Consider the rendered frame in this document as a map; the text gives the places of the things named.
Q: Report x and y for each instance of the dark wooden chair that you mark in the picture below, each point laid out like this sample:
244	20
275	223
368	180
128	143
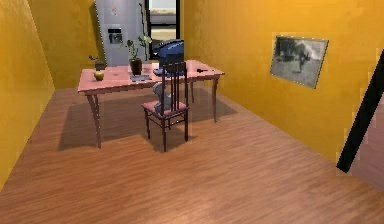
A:
165	111

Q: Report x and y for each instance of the grey cloth object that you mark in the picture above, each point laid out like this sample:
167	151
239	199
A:
162	96

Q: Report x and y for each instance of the small black object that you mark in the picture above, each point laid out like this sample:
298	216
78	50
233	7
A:
201	70

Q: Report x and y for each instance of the grey flat book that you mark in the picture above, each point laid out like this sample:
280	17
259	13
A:
140	78

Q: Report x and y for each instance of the blue open laptop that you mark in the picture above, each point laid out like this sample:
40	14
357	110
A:
170	53

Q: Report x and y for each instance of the green plant in dark pot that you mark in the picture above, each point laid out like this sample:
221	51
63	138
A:
135	63

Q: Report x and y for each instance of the pink wooden table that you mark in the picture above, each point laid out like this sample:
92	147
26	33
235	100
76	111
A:
116	80

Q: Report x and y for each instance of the black framed window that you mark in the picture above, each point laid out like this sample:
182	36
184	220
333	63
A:
163	23

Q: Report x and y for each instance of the yellow-green apple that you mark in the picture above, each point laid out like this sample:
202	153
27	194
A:
98	75

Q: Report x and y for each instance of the small plant in brown pot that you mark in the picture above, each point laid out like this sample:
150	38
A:
99	64

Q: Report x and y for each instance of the silver fridge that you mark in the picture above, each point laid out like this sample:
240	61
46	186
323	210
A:
124	20

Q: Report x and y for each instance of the grey framed picture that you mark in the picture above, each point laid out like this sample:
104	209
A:
297	60

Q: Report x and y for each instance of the black framed room door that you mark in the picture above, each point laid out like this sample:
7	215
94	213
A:
365	120

